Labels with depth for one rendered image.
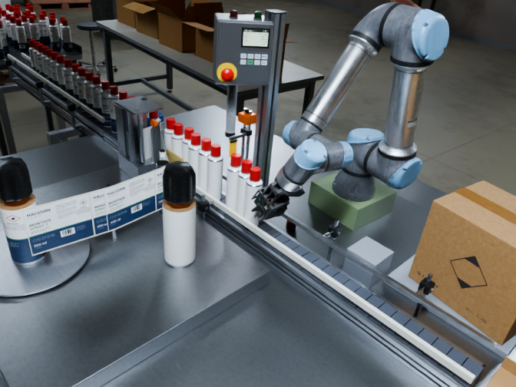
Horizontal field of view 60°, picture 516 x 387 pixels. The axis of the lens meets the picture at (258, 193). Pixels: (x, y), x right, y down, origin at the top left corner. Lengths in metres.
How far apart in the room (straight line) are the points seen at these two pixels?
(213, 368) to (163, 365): 0.11
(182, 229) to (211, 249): 0.17
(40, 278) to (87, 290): 0.13
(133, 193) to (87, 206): 0.14
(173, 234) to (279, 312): 0.35
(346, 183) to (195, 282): 0.64
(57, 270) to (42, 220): 0.14
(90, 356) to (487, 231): 0.97
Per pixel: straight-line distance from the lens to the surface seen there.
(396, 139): 1.41
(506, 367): 1.32
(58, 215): 1.30
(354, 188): 1.58
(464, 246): 1.28
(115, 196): 1.33
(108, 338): 1.14
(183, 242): 1.23
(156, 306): 1.19
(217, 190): 1.54
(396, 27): 1.30
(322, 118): 1.31
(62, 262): 1.34
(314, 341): 1.20
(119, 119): 1.67
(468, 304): 1.35
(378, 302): 1.27
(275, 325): 1.22
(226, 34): 1.36
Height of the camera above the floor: 1.73
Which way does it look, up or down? 31 degrees down
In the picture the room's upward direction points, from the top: 5 degrees clockwise
